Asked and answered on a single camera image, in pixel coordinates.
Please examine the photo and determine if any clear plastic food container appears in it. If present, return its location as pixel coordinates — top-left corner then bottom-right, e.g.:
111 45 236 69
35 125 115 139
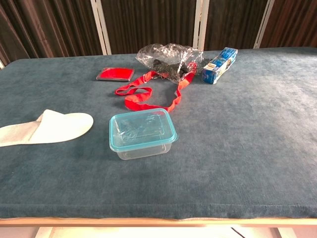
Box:
115 141 177 161

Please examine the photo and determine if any clear container with teal lid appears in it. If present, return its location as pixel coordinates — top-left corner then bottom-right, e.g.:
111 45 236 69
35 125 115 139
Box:
108 108 179 152

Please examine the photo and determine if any long blue cardboard box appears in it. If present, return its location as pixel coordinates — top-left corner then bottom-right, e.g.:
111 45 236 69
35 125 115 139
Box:
201 47 238 85

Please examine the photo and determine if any black item inside plastic bag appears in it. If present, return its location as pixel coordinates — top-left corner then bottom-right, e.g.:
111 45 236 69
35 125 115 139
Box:
152 58 193 77

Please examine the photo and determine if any red pad in clear case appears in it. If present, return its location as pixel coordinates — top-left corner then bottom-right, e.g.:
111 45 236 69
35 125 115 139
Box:
96 66 136 82

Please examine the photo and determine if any crumpled clear plastic bag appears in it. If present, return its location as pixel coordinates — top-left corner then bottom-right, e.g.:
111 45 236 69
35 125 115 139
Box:
135 43 213 84

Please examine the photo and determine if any blue-grey table cloth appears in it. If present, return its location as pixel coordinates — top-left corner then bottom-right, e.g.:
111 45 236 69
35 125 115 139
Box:
0 47 317 220

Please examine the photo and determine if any white disposable slipper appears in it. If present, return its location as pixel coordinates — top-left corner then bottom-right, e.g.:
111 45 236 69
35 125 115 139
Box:
0 109 94 147

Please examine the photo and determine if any dark brown screen panel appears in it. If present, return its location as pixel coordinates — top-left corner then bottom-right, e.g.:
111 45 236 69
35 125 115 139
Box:
259 0 317 49
100 0 198 55
0 0 104 66
203 0 269 52

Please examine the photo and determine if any red lanyard strap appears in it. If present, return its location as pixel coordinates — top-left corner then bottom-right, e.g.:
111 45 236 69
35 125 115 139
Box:
114 63 199 114

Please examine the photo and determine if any white screen frame post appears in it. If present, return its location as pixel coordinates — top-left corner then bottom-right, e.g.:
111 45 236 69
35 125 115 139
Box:
253 0 276 49
192 0 207 51
90 0 112 56

